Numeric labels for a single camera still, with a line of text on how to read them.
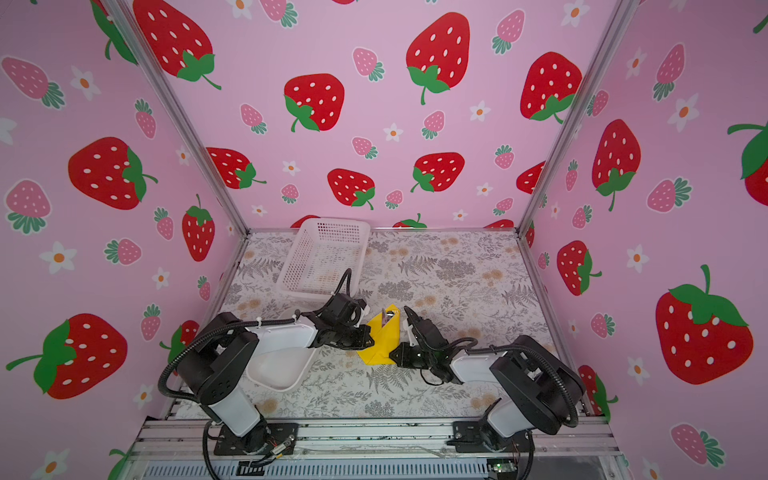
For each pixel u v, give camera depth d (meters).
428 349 0.69
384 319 0.95
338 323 0.75
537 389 0.44
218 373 0.46
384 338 0.90
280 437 0.73
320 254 1.13
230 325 0.50
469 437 0.73
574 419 0.40
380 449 0.73
